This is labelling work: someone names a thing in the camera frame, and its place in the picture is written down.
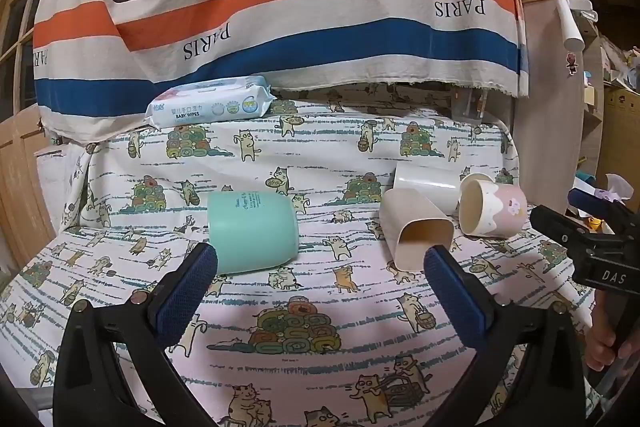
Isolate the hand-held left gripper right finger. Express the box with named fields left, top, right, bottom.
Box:
left=422, top=244, right=589, bottom=427

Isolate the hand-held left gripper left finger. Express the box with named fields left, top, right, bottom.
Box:
left=52, top=242, right=219, bottom=427

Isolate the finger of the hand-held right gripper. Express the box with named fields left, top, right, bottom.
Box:
left=567, top=188, right=640, bottom=235
left=530, top=205, right=608, bottom=260

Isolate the beige square cup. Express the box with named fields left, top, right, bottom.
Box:
left=378, top=187, right=455, bottom=272

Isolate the pink flower cup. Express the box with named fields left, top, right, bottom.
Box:
left=458, top=173, right=529, bottom=241

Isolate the teal cup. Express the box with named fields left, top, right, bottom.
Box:
left=206, top=190, right=300, bottom=277

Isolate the white square cup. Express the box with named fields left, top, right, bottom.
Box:
left=392, top=164, right=462, bottom=216

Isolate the person's right hand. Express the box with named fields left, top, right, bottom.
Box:
left=584, top=299, right=628, bottom=374

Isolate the white tissue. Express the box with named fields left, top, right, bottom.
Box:
left=604, top=173, right=635, bottom=204

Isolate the cardboard box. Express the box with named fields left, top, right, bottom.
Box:
left=601, top=82, right=640, bottom=190

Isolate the wooden cabinet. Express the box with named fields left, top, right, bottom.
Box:
left=520, top=0, right=603, bottom=212

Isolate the cat print cloth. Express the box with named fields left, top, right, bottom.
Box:
left=0, top=82, right=598, bottom=427

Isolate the white paper roll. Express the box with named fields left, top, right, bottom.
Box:
left=554, top=0, right=587, bottom=51

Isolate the baby wipes pack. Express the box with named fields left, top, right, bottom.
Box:
left=144, top=76, right=277, bottom=128

